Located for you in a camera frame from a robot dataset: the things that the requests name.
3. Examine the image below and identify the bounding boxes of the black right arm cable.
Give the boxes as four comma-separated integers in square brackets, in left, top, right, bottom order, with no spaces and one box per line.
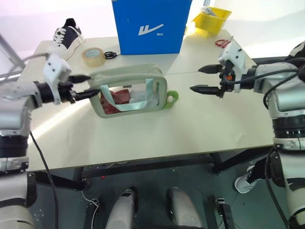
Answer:
[220,56,305,229]

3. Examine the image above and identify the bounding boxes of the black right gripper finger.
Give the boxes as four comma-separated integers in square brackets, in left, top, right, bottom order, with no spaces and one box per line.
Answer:
[198,64,223,74]
[189,84,221,95]

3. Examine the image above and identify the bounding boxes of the black table frame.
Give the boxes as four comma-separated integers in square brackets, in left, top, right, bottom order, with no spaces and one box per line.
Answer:
[30,147,275,191]

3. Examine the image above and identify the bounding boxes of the white bystander shoe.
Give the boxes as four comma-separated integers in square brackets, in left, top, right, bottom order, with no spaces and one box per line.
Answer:
[234,164,263,194]

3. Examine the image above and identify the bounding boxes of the black bystander trouser leg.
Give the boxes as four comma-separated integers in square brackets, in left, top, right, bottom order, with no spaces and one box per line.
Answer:
[250,156,273,183]

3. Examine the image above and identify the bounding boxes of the black white sneaker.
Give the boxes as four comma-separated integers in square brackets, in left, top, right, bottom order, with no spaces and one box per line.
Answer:
[46,18,87,61]

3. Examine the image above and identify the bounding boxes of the teal ribbon strap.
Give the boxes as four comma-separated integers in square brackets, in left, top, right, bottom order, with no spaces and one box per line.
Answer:
[99,78,153,112]

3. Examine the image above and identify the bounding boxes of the grey metal frame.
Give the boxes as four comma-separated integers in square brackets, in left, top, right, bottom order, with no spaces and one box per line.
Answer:
[0,32,27,80]

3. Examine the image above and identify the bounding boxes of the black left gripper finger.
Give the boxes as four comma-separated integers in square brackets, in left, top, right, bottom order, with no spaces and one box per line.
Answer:
[69,74,92,84]
[75,89,101,101]

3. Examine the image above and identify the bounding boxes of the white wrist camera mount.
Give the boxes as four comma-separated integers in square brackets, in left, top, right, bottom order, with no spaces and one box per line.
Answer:
[43,53,72,105]
[217,43,251,94]

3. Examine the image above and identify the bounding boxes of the red handled scissors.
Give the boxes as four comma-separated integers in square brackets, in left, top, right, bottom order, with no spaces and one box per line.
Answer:
[214,38,233,49]

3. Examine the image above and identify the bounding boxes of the red cloth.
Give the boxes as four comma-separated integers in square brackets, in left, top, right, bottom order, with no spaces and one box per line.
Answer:
[100,89,131,115]

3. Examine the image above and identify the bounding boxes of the silver robot leg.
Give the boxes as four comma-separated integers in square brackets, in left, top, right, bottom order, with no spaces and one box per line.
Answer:
[106,187,139,229]
[166,187,203,229]

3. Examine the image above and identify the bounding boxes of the clear packing tape roll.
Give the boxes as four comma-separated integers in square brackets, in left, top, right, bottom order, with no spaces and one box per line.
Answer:
[81,47,106,68]

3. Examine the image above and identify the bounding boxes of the green plush keychain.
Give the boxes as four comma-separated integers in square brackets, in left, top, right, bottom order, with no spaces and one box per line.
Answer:
[164,90,180,110]

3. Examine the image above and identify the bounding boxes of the grey white roll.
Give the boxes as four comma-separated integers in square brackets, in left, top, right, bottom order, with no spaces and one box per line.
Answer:
[201,5,218,17]

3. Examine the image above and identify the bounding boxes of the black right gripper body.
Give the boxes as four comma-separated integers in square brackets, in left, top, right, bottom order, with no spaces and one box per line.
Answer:
[217,60,236,99]

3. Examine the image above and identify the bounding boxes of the black handled scissors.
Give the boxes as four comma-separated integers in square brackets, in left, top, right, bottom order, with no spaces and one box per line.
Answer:
[103,51,119,60]

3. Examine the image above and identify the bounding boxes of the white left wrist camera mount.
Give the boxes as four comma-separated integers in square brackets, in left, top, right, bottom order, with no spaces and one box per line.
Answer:
[43,53,72,105]

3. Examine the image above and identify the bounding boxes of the white floor cable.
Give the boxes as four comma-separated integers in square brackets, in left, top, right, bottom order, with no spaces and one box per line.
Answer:
[81,190,100,217]

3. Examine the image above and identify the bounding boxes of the green clear-window zip pouch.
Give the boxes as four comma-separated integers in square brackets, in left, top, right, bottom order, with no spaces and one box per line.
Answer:
[87,63,168,119]

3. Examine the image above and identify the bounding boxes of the blue shoe box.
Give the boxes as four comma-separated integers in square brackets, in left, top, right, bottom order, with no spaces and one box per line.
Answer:
[112,0,193,56]

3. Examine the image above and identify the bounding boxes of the yellow plastic bin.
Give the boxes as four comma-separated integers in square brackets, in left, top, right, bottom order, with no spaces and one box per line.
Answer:
[191,6,233,39]

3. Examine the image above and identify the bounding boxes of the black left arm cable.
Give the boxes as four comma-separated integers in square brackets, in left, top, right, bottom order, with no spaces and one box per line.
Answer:
[28,131,59,229]

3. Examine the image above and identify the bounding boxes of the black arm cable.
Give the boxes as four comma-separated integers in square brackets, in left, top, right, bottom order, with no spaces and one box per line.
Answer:
[220,56,305,229]
[28,131,59,229]

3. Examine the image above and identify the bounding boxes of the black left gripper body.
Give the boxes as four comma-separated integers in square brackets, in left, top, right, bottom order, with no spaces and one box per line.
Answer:
[58,80,78,104]

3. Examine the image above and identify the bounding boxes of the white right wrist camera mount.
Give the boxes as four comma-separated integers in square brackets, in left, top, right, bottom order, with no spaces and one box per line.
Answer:
[217,43,251,94]

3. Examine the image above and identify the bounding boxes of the black floor stand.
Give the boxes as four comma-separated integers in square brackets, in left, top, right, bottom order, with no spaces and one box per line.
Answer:
[85,197,101,229]
[206,195,232,229]

